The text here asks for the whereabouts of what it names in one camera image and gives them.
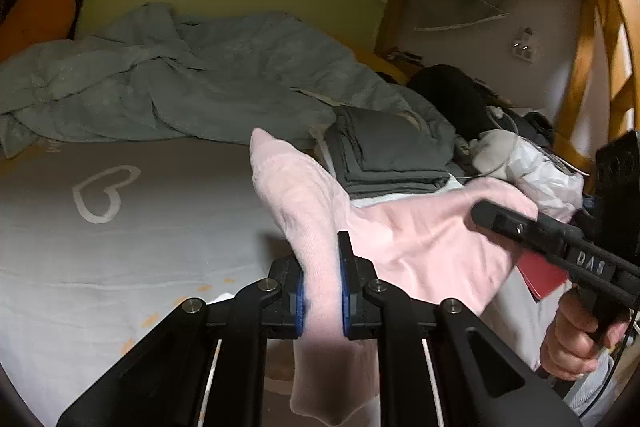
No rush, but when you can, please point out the red flat book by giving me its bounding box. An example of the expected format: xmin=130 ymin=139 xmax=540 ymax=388
xmin=516 ymin=251 xmax=568 ymax=300

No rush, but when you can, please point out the white plastic bag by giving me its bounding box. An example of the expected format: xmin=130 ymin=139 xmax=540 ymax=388
xmin=471 ymin=129 xmax=584 ymax=222

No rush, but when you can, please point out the dark grey folded garment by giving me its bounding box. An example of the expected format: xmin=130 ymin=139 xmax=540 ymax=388
xmin=324 ymin=106 xmax=452 ymax=197

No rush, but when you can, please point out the black clothing pile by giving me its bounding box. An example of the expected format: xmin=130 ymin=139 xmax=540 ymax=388
xmin=407 ymin=64 xmax=554 ymax=150

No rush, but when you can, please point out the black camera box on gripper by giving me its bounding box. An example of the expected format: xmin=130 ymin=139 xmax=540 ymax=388
xmin=596 ymin=131 xmax=640 ymax=262

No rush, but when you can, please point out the wall power socket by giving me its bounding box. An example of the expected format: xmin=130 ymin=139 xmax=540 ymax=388
xmin=511 ymin=27 xmax=537 ymax=63

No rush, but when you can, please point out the orange plush pillow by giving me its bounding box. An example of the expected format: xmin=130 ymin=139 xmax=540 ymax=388
xmin=0 ymin=0 xmax=76 ymax=62

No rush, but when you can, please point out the white cable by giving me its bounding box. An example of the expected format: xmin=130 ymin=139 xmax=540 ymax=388
xmin=462 ymin=105 xmax=524 ymax=183

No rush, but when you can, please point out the right hand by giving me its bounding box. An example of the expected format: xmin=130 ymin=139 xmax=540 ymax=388
xmin=539 ymin=288 xmax=629 ymax=381

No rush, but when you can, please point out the grey bed sheet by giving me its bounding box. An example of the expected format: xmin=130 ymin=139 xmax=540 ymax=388
xmin=0 ymin=135 xmax=566 ymax=427

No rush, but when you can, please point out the grey-green rumpled blanket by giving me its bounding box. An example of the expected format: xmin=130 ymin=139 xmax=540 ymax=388
xmin=1 ymin=3 xmax=454 ymax=158

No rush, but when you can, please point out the pink t-shirt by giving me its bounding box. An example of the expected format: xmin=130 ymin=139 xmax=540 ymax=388
xmin=250 ymin=129 xmax=538 ymax=426

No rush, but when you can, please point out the wooden bed rail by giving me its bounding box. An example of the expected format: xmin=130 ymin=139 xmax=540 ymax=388
xmin=299 ymin=0 xmax=640 ymax=178

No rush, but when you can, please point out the white folded garment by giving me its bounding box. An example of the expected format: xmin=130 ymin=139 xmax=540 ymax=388
xmin=314 ymin=139 xmax=463 ymax=208

